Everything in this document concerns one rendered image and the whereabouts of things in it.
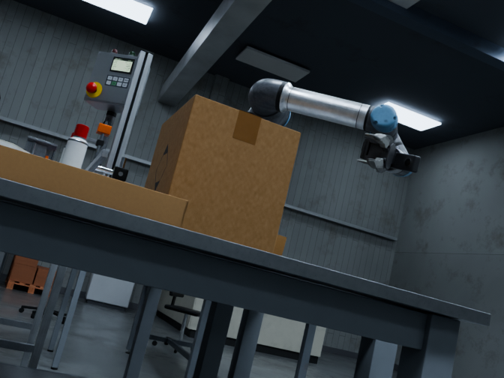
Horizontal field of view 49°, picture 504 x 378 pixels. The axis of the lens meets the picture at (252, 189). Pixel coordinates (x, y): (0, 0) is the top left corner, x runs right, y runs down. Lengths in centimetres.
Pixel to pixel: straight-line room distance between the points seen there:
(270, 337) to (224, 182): 724
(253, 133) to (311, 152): 1053
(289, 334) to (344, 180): 458
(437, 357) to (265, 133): 53
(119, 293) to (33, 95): 383
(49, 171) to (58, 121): 980
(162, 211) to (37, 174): 16
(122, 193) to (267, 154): 47
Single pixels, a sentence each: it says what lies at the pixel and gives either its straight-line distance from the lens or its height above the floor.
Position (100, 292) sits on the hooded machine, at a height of 22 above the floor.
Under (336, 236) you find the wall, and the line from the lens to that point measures 1174.
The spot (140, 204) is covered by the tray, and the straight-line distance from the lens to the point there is 72.
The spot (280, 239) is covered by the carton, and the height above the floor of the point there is 113.
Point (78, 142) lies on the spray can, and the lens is 146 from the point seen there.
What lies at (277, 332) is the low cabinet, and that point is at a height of 33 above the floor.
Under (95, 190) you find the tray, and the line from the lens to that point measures 72.
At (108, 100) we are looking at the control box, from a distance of 199.
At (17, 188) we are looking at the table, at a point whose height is 82.
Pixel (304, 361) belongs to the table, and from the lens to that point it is 346.
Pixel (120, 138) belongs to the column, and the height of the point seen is 117.
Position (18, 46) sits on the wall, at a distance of 1087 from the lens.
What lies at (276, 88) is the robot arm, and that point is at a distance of 171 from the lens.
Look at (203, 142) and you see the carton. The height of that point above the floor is 103.
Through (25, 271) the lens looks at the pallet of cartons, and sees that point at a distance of 909.
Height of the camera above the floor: 77
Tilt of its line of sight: 11 degrees up
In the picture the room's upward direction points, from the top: 14 degrees clockwise
